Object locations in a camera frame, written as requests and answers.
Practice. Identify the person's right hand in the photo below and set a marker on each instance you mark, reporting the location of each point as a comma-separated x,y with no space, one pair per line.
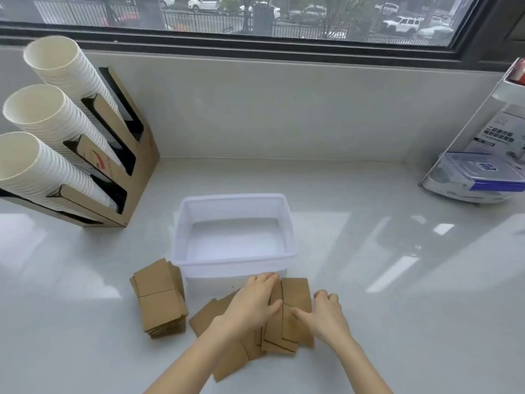
328,320

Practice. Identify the person's left hand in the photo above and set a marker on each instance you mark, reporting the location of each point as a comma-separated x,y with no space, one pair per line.
250,307

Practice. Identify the white plastic bin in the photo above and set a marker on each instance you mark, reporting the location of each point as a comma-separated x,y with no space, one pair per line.
234,242

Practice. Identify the stack of brown cup sleeves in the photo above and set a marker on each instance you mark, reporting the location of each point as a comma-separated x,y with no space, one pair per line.
160,299

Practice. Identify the person's right forearm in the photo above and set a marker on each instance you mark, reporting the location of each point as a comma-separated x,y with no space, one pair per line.
361,373

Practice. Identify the person's left forearm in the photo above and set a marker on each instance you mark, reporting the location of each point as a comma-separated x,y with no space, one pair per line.
192,365

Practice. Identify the brown cardboard cup holder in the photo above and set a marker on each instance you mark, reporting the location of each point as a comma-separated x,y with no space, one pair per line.
143,160

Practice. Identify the clear blue-clipped food container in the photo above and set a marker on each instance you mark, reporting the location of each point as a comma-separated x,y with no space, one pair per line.
480,170

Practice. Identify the white printed packaging card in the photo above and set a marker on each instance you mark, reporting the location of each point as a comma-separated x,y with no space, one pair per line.
504,131

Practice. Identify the stack of white paper cups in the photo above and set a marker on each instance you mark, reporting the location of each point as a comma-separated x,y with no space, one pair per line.
41,114
24,164
61,65

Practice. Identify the grey fence pillar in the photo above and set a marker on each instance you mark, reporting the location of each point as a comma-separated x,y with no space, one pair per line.
149,12
263,18

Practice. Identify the black metal fence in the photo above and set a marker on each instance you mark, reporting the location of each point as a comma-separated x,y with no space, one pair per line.
205,20

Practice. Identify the white off-road car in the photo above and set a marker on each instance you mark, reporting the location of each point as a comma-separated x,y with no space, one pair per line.
402,24

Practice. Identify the white sedan car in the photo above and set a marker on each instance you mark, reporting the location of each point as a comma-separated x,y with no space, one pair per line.
205,3

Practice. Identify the red white packet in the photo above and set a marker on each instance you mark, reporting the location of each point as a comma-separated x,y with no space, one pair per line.
520,75

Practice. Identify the dark window frame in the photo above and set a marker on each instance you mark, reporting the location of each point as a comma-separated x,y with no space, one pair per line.
246,43

